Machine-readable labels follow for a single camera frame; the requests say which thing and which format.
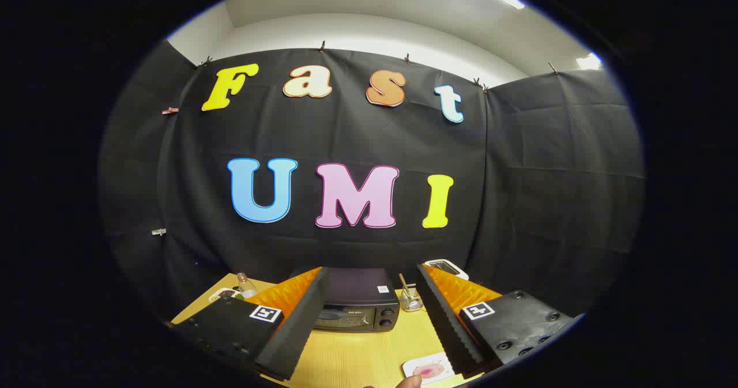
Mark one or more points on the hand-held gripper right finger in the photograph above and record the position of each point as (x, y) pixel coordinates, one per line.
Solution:
(441, 319)

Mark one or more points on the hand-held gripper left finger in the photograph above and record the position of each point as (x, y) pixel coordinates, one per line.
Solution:
(305, 319)

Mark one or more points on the white food tray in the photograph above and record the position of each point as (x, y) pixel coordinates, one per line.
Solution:
(416, 362)

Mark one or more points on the pink round meat slice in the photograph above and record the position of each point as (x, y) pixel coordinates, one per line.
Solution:
(428, 370)

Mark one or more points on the black toaster oven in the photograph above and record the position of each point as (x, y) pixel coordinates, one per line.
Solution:
(363, 287)

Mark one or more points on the white bread toaster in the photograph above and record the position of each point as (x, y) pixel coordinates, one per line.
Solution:
(447, 268)

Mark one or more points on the wooden utensil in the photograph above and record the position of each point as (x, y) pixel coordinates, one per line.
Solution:
(404, 284)

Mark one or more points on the clear plastic water bottle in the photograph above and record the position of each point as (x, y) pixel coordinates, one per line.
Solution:
(247, 287)

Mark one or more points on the white divided snack dish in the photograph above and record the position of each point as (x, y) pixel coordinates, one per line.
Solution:
(222, 293)

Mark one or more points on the pink clothes peg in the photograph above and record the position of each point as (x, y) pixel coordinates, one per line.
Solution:
(170, 110)

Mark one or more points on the small ceiling light panel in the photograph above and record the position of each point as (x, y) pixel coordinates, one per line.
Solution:
(589, 61)

